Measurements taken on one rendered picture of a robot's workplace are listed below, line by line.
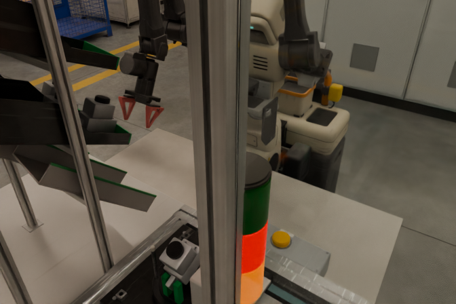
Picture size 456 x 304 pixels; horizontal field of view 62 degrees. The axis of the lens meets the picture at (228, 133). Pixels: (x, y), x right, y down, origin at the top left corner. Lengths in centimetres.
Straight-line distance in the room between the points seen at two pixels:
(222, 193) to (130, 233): 79
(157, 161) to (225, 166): 103
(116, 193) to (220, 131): 60
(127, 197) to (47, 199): 43
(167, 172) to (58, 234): 36
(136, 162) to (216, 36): 110
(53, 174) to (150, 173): 55
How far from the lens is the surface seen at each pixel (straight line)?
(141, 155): 133
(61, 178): 75
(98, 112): 78
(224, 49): 22
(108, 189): 82
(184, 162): 127
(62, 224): 114
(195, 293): 47
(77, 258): 104
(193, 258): 70
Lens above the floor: 161
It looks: 32 degrees down
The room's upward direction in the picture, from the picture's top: straight up
